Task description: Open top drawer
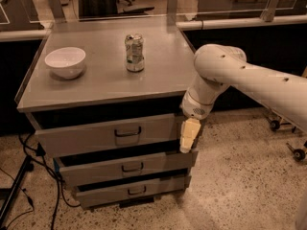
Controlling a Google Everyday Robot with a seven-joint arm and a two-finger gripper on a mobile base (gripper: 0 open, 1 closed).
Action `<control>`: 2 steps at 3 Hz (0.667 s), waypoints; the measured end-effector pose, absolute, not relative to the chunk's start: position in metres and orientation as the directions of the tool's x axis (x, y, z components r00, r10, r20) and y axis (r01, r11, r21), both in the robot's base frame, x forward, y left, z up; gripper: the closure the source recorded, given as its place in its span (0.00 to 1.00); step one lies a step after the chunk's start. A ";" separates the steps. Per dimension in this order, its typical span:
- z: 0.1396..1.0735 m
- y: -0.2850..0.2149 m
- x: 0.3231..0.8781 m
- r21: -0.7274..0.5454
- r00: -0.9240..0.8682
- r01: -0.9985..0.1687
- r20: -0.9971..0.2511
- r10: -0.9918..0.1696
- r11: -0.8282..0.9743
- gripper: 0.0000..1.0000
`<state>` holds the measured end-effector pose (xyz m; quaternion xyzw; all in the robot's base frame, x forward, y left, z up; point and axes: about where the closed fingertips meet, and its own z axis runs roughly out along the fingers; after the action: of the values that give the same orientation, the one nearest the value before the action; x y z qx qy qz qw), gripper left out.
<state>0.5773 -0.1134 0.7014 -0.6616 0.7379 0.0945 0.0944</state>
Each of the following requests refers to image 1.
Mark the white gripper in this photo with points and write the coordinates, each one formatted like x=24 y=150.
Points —
x=193 y=108

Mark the grey top drawer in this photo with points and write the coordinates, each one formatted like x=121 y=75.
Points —
x=71 y=140

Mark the grey drawer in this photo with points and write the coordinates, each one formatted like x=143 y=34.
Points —
x=71 y=140
x=115 y=164
x=133 y=190

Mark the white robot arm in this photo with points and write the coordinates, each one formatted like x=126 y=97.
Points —
x=251 y=174

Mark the grey metal drawer cabinet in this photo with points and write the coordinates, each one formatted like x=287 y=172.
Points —
x=105 y=90

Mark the grey middle drawer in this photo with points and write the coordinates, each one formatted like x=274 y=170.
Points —
x=115 y=164

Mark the grey bottom drawer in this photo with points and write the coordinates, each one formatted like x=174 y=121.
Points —
x=133 y=190

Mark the crushed green soda can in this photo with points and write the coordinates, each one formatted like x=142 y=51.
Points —
x=134 y=52

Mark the black caster wheel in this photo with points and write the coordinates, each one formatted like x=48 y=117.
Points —
x=298 y=154

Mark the grey background desk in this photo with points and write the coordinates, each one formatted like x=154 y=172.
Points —
x=250 y=8

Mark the white ceramic bowl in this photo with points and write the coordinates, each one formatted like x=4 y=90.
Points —
x=67 y=62

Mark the black office chair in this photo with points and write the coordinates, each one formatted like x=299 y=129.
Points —
x=132 y=9

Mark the black tripod leg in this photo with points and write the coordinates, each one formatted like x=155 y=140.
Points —
x=8 y=195

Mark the white horizontal rail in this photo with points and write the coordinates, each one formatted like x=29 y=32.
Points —
x=240 y=23

